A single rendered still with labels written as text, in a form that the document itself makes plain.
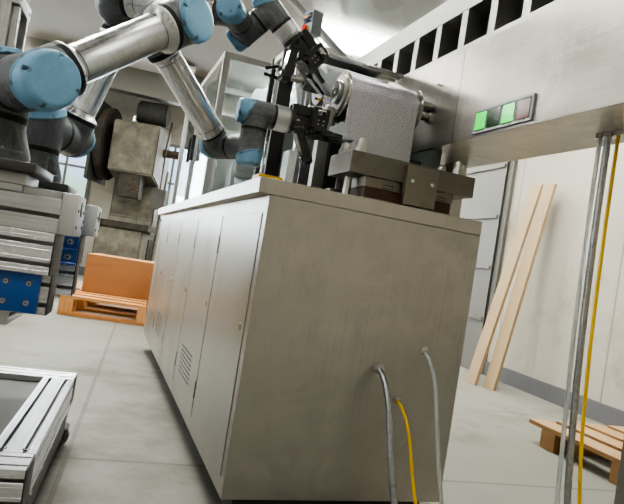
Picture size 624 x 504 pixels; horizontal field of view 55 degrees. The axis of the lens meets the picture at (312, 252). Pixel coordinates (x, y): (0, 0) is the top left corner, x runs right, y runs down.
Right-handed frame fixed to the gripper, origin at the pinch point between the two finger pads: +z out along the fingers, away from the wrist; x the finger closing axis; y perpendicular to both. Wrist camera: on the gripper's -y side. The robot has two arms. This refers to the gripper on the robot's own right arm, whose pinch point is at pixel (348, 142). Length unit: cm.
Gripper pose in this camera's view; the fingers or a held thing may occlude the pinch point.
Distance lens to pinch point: 184.8
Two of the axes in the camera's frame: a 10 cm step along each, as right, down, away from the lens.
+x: -3.4, -0.4, 9.4
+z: 9.3, 1.5, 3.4
